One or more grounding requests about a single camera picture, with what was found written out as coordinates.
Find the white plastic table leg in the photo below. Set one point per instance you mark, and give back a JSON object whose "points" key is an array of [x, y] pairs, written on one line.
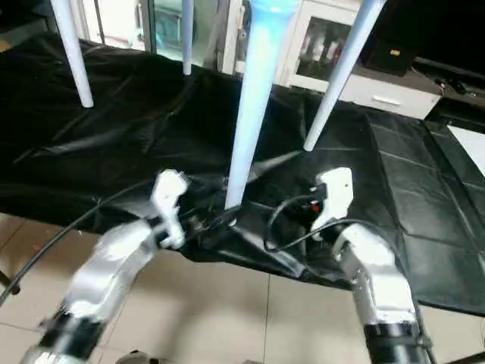
{"points": [[254, 98], [72, 53], [341, 76], [187, 38]]}

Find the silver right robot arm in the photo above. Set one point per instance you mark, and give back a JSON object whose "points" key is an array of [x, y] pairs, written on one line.
{"points": [[379, 288]]}

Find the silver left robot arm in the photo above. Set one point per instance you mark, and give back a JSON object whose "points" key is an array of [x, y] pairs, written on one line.
{"points": [[106, 280]]}

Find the black table mat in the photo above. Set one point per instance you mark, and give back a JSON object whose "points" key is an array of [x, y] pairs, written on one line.
{"points": [[114, 159]]}

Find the white drawer unit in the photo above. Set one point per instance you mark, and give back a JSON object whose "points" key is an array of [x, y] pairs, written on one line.
{"points": [[386, 97]]}

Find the black left robot foot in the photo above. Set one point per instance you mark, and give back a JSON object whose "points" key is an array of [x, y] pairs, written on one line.
{"points": [[136, 357]]}

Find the white glass door cabinet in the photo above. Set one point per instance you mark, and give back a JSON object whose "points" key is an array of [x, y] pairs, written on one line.
{"points": [[311, 45]]}

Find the teal plastic stool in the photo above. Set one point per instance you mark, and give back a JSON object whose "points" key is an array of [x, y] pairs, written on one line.
{"points": [[163, 23]]}

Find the black metal table frame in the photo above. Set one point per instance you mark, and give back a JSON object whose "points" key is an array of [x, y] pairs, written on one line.
{"points": [[9, 284]]}

